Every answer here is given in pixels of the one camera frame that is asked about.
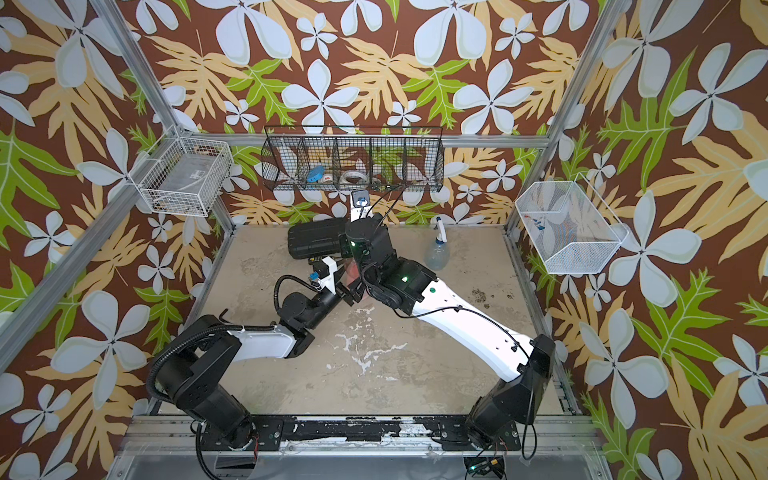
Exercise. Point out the white tape roll in basket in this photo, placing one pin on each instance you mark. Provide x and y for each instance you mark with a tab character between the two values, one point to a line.
354	177

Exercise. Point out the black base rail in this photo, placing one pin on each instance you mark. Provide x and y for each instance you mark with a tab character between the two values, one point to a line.
449	432

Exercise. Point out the blue round item in basket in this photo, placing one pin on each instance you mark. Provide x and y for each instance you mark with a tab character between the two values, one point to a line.
316	174

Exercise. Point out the orange translucent spray bottle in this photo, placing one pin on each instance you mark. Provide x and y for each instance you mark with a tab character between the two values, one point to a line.
349	274

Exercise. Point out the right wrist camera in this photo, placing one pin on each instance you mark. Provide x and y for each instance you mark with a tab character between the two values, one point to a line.
360	204

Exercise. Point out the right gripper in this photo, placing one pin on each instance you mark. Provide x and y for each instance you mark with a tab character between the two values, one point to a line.
349	247

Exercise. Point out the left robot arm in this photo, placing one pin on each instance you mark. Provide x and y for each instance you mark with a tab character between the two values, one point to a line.
187	373

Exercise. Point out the black wire wall basket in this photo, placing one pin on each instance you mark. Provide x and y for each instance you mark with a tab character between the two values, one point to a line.
395	157

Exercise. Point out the white wire basket left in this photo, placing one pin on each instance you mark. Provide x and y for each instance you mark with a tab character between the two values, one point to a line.
184	175

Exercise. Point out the blue white spray nozzle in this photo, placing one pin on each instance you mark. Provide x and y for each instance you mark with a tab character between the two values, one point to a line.
441	236

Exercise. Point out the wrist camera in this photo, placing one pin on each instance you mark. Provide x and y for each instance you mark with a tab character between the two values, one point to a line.
315	276
360	204

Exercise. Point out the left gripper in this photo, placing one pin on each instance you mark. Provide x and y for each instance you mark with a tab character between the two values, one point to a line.
346	293

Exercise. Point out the clear blue spray bottle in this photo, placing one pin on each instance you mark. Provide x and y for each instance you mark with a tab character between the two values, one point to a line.
437	255

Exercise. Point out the black plastic case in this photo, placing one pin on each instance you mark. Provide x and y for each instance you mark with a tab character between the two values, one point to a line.
313	239

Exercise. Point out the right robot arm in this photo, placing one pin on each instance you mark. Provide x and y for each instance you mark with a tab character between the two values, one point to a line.
523	364

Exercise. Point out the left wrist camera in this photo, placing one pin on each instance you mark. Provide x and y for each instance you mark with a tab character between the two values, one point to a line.
315	276

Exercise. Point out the white wire basket right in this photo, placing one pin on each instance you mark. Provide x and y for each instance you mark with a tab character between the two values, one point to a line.
571	226

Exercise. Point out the white wire basket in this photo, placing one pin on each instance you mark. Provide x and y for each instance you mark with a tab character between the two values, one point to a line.
571	226
184	175

